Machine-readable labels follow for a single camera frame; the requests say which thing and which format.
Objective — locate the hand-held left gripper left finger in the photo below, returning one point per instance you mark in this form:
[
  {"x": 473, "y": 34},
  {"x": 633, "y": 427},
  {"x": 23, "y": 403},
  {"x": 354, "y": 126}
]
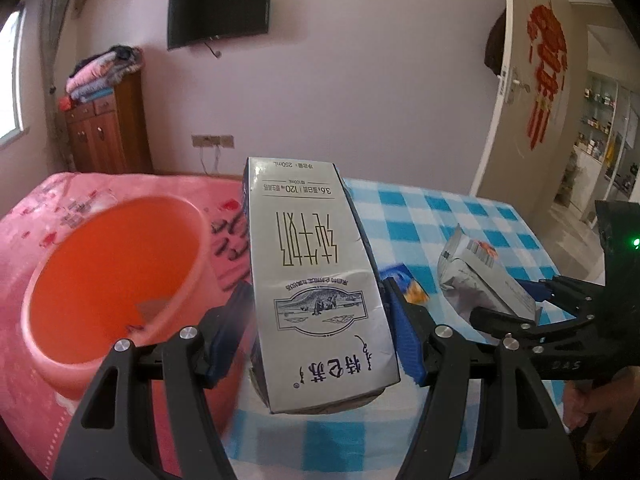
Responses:
[{"x": 232, "y": 330}]

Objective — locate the grey white plastic bag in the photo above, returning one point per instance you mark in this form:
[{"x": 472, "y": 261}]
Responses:
[{"x": 475, "y": 280}]

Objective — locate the window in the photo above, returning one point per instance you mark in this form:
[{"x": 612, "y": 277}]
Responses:
[{"x": 10, "y": 75}]

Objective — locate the orange plastic basin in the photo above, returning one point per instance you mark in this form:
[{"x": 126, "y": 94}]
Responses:
[{"x": 100, "y": 270}]

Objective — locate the brown wooden cabinet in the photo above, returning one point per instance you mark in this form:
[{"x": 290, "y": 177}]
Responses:
[{"x": 110, "y": 130}]

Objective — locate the person's right hand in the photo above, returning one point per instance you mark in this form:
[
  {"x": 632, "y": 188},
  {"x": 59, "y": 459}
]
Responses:
[{"x": 580, "y": 405}]

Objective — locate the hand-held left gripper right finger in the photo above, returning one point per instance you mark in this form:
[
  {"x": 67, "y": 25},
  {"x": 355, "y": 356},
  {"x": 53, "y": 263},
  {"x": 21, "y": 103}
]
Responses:
[{"x": 407, "y": 340}]

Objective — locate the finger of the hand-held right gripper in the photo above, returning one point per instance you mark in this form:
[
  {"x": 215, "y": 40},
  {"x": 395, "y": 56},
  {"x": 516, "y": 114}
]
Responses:
[
  {"x": 500, "y": 320},
  {"x": 565, "y": 287}
]

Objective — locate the white door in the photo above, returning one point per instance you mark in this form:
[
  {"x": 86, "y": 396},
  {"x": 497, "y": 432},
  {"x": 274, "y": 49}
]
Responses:
[{"x": 520, "y": 160}]

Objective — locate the black wall television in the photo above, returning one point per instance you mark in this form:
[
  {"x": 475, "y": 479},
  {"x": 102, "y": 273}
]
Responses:
[{"x": 220, "y": 10}]

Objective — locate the blue white checkered tablecloth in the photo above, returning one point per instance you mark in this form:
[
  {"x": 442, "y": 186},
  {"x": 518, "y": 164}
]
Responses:
[{"x": 450, "y": 200}]

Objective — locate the dark hanging bag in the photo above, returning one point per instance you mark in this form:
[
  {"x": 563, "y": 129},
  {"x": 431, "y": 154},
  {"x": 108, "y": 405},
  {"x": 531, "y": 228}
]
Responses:
[{"x": 495, "y": 45}]

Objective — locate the yellow hanging cloth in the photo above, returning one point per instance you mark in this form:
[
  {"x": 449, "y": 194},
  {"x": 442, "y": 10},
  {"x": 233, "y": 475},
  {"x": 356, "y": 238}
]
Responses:
[{"x": 610, "y": 157}]

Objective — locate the silver and blue milk carton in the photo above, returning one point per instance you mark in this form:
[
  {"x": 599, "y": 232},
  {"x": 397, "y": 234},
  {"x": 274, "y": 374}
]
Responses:
[{"x": 310, "y": 260}]

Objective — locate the pink printed blanket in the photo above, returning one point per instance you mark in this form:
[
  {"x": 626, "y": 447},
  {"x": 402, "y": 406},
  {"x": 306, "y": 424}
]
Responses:
[{"x": 150, "y": 187}]

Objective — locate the white kitchen cabinet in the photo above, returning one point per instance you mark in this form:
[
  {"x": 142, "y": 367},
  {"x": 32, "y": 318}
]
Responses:
[{"x": 595, "y": 135}]

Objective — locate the red knot door decoration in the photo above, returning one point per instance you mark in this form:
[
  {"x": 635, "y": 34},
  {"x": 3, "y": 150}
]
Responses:
[{"x": 547, "y": 55}]

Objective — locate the small blue carton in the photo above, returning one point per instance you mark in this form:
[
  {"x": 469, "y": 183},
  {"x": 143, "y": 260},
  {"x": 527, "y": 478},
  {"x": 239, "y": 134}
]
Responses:
[{"x": 400, "y": 277}]

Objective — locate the stack of folded blankets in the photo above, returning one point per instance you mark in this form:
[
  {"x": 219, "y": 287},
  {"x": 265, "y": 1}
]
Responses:
[{"x": 100, "y": 72}]

